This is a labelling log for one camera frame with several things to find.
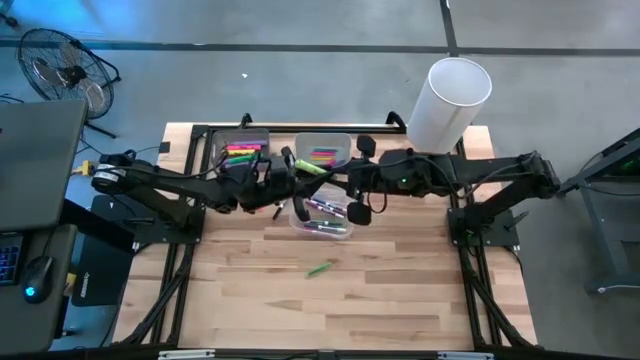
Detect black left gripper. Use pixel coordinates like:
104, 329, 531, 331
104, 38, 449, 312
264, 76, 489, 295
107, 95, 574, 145
239, 146, 326, 223

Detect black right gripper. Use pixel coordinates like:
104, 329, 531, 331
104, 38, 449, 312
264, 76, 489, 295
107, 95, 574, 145
322, 134, 384, 226

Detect light green Sharpie highlighter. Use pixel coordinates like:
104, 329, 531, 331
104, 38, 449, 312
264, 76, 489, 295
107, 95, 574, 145
294, 158, 329, 177

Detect blue white whiteboard marker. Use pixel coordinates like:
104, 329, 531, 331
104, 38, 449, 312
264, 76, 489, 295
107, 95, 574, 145
313, 198, 347, 213

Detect brown white whiteboard marker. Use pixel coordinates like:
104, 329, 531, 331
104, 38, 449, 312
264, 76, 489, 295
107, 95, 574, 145
305, 200, 346, 220

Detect clear plastic bin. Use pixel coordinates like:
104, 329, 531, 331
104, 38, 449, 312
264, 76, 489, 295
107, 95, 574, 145
289, 187, 358, 240

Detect green thin marker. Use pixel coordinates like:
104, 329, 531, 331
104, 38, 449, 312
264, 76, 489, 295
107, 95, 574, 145
305, 261, 334, 279

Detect light grey plastic bin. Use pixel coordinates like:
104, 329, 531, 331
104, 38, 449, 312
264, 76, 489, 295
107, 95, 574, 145
294, 132, 353, 178

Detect dark grey plastic bin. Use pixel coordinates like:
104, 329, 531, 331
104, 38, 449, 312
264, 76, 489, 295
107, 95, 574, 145
211, 128, 272, 174

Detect white shade table lamp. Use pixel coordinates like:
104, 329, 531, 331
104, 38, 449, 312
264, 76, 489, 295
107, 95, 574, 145
405, 56, 494, 155

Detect black computer case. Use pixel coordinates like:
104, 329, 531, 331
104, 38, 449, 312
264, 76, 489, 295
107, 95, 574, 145
71, 234, 135, 308

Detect black floor fan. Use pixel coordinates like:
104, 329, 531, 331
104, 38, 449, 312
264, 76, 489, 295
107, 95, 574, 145
17, 27, 123, 140

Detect black metal cart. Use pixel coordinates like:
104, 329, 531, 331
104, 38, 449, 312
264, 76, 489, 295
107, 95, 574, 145
551, 127, 640, 295

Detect grey flat monitor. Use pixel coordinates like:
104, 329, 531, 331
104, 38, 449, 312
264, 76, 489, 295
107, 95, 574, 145
0, 98, 89, 232

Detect black computer mouse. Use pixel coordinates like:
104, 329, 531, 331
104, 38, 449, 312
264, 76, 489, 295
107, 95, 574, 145
21, 255, 56, 305

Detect black keyboard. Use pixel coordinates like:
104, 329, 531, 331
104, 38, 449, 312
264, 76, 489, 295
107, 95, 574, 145
0, 232, 25, 288

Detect silver bracket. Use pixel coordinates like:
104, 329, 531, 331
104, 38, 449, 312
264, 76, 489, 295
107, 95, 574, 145
437, 351, 496, 360
157, 349, 217, 360

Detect white floor cable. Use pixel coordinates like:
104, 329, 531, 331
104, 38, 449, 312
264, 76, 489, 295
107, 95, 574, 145
597, 283, 640, 295

